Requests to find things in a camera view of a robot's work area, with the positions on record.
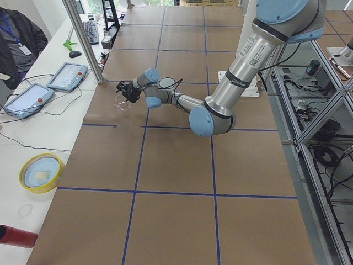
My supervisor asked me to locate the teach pendant tablet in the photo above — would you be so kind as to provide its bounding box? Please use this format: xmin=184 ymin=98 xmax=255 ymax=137
xmin=3 ymin=83 xmax=54 ymax=118
xmin=46 ymin=62 xmax=88 ymax=92

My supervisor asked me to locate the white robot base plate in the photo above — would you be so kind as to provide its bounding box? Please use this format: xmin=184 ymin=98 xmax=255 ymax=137
xmin=217 ymin=70 xmax=261 ymax=98

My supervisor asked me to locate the green clamp tool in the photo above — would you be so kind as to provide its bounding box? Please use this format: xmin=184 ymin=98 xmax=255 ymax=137
xmin=63 ymin=40 xmax=77 ymax=51

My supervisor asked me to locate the clear round lid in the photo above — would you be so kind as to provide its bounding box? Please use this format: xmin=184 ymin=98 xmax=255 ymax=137
xmin=17 ymin=203 xmax=33 ymax=219

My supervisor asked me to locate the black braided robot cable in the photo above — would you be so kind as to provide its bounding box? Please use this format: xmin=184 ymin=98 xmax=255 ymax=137
xmin=157 ymin=77 xmax=184 ymax=96

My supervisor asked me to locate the aluminium frame post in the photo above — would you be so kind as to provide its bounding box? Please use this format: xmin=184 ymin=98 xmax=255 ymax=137
xmin=62 ymin=0 xmax=104 ymax=84

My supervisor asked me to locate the person in dark jacket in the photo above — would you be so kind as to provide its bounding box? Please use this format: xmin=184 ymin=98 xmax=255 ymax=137
xmin=1 ymin=8 xmax=48 ymax=90

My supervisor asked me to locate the black computer mouse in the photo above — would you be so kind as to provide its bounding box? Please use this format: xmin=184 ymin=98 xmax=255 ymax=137
xmin=69 ymin=51 xmax=82 ymax=59

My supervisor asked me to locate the aluminium side rail frame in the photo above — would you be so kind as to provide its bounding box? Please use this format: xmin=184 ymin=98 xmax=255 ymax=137
xmin=264 ymin=0 xmax=353 ymax=265

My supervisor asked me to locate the far teach pendant tablet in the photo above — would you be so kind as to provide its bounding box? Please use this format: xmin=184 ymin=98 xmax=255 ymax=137
xmin=46 ymin=62 xmax=88 ymax=92

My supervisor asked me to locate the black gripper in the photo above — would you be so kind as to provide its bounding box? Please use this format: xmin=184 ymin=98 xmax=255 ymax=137
xmin=116 ymin=80 xmax=140 ymax=103

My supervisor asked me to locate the black keyboard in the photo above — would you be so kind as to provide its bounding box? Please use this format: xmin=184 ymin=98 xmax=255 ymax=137
xmin=82 ymin=20 xmax=99 ymax=45

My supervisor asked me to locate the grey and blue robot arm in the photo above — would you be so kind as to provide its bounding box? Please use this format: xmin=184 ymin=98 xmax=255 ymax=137
xmin=116 ymin=0 xmax=327 ymax=137

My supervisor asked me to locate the yellow rimmed bowl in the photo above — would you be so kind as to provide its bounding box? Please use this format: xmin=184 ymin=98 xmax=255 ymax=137
xmin=19 ymin=153 xmax=66 ymax=194

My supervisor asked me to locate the brown paper table mat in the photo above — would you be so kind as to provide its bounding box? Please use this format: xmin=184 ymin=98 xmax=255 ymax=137
xmin=26 ymin=5 xmax=353 ymax=265

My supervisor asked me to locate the red cylinder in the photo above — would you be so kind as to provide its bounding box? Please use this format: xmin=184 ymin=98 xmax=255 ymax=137
xmin=1 ymin=225 xmax=38 ymax=248

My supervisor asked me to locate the near teach pendant tablet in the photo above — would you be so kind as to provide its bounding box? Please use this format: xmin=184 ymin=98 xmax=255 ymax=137
xmin=3 ymin=83 xmax=54 ymax=118

